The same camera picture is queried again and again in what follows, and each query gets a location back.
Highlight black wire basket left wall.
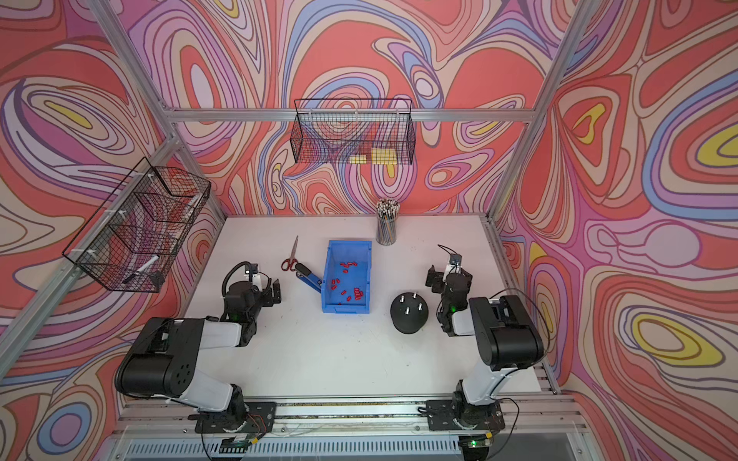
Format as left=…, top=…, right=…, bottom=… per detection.
left=63, top=159, right=211, bottom=293

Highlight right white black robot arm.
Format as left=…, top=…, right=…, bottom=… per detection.
left=421, top=267, right=545, bottom=434

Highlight black wire basket back wall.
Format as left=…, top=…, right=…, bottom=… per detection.
left=289, top=97, right=416, bottom=166

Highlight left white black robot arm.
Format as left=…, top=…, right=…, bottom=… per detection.
left=115, top=280, right=282, bottom=439

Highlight red handled scissors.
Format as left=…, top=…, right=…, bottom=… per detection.
left=281, top=236, right=299, bottom=272

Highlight yellow sticky note pad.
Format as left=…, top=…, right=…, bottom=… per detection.
left=370, top=148, right=398, bottom=166

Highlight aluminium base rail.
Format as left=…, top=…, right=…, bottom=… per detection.
left=101, top=394, right=603, bottom=460

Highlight mesh pencil cup with pencils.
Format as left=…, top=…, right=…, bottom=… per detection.
left=376, top=199, right=400, bottom=246

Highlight white marker pen in basket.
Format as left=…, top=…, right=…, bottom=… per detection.
left=123, top=255, right=159, bottom=284

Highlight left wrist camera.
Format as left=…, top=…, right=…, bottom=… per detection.
left=244, top=262, right=259, bottom=277

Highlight blue plastic parts bin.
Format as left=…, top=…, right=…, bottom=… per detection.
left=321, top=240, right=372, bottom=315

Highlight black wire basket wall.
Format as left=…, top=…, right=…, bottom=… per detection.
left=63, top=159, right=211, bottom=293
left=289, top=97, right=416, bottom=166

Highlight black round screw base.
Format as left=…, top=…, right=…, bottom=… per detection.
left=390, top=292, right=430, bottom=334

